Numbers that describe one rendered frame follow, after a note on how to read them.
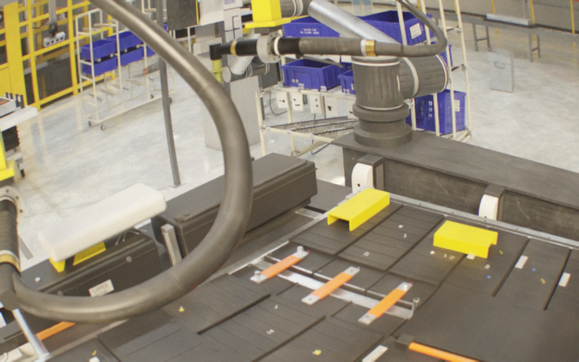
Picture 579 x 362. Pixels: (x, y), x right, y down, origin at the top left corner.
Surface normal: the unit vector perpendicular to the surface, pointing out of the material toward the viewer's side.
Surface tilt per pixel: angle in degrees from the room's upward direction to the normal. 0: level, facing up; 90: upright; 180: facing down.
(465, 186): 90
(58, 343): 0
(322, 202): 0
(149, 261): 90
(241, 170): 37
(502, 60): 90
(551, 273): 0
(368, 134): 23
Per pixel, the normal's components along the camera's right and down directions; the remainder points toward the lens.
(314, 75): -0.66, 0.39
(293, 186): 0.72, 0.18
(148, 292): 0.22, -0.47
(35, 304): -0.17, -0.38
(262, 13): -0.46, 0.37
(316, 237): -0.11, -0.92
